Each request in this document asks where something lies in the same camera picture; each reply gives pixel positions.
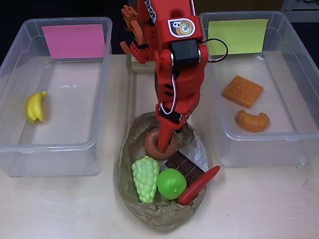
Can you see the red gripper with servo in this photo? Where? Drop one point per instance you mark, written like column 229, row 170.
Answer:
column 166, row 129

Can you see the brown toy donut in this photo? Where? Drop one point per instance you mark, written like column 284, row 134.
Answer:
column 150, row 147

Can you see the green toy apple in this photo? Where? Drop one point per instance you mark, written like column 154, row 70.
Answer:
column 172, row 184

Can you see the red toy chili pepper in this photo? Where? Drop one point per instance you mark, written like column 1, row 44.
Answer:
column 199, row 185

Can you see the orange toy croissant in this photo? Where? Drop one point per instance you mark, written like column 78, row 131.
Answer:
column 251, row 122

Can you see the orange toy waffle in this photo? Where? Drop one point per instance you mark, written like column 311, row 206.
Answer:
column 243, row 92

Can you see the yellow toy banana bunch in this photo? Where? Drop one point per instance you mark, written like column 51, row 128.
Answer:
column 35, row 109

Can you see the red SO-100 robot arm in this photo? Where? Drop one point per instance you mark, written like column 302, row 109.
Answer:
column 184, row 74

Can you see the clear plastic bin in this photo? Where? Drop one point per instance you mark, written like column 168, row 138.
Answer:
column 274, row 62
column 69, row 129

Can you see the yellow-green paper label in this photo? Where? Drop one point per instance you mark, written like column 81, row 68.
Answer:
column 239, row 37

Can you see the pink paper label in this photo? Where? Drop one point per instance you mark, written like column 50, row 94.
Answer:
column 74, row 41

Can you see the clear crumpled plastic wrap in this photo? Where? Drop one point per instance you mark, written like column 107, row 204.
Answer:
column 197, row 152

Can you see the dark brown toy chocolate bar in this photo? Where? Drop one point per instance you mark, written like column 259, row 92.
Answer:
column 184, row 166

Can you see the light green toy grapes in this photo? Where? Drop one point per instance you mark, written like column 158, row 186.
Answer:
column 145, row 179

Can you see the wooden base block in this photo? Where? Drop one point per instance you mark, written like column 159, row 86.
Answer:
column 142, row 68

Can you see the crumpled brown paper bag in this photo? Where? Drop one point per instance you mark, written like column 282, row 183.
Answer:
column 162, row 219

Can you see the orange printed plastic part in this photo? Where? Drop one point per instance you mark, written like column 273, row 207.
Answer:
column 128, row 17

